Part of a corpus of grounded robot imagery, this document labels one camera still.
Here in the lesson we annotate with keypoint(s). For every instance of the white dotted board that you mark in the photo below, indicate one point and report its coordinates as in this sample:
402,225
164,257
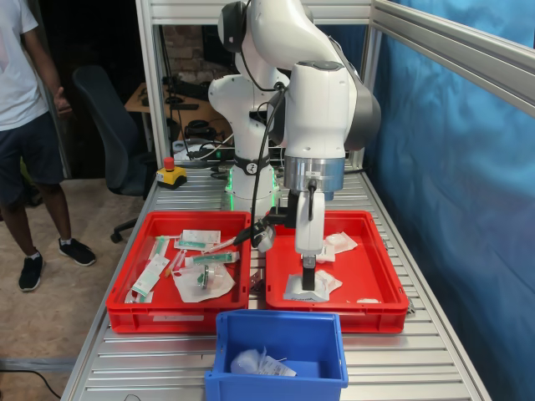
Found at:
181,150

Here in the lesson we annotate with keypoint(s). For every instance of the person in white shirt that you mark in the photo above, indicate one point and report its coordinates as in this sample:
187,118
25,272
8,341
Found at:
16,83

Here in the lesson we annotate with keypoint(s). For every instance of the round gauze bandage packet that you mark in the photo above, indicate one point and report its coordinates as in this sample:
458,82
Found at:
340,242

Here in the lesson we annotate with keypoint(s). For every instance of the clear packet with green print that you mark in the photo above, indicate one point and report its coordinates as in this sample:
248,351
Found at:
142,297

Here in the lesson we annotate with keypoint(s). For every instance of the wide green syringe packet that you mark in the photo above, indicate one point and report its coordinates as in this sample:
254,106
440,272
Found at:
209,259

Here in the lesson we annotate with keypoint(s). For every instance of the narrow green syringe packet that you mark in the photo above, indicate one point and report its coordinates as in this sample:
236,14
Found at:
161,246

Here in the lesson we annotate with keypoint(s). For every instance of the clear plastic syringe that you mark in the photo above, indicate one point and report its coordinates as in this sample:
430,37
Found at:
217,246

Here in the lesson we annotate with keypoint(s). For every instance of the dark computer monitor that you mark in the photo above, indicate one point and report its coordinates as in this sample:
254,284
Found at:
213,46

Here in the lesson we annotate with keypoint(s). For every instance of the large pouch with filter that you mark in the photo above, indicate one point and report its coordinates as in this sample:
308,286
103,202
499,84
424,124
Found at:
188,290

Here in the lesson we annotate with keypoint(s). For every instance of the printed label bandage packet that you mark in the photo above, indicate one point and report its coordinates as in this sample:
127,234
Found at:
328,254

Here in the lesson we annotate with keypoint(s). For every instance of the blue curtain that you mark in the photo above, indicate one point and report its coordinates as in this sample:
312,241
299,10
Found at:
460,209

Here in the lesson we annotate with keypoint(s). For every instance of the aluminium profile frame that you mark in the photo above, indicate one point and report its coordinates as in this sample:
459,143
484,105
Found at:
150,83

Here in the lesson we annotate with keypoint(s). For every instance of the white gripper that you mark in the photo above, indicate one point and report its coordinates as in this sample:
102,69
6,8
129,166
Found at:
303,234

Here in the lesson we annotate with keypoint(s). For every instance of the blue plastic box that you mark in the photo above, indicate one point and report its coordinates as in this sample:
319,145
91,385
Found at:
292,388

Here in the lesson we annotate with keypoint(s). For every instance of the red box with syringes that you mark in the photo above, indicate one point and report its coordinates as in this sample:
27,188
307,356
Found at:
125,317

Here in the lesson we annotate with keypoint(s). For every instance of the black power strip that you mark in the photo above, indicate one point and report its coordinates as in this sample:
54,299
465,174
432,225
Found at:
213,154

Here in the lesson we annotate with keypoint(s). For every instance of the red box with bandages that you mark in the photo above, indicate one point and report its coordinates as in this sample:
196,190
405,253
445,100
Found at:
368,267

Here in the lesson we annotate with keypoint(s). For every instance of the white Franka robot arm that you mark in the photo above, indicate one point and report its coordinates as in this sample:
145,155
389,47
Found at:
317,104

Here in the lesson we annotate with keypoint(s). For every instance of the metal corner bracket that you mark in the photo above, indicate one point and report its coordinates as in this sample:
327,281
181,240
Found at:
411,307
257,284

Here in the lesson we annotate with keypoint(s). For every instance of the printed white paper packet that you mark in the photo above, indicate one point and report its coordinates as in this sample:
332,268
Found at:
276,367

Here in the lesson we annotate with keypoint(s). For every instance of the cotton wool bag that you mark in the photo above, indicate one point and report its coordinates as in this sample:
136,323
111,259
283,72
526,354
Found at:
244,362

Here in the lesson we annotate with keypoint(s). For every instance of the yellow emergency stop button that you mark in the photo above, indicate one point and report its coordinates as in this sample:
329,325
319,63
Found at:
171,177

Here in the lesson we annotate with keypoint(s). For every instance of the short green syringe packet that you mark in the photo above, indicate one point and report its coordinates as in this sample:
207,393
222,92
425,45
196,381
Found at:
188,245

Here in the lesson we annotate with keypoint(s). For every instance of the long white green packet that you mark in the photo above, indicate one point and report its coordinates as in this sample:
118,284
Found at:
148,277

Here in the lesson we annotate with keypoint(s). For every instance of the white printed flat packet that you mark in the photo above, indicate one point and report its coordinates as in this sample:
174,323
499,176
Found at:
202,236

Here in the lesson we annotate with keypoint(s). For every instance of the dark grey office chair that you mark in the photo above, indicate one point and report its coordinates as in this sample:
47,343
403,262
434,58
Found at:
108,125

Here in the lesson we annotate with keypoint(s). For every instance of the red tipped syringe packet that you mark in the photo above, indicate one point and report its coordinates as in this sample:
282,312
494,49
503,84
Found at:
175,261

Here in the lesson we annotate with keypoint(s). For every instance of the wooden desk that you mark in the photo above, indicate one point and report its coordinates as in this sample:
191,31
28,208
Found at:
136,102

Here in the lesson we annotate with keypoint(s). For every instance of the black headphones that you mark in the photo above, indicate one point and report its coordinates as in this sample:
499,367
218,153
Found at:
200,125

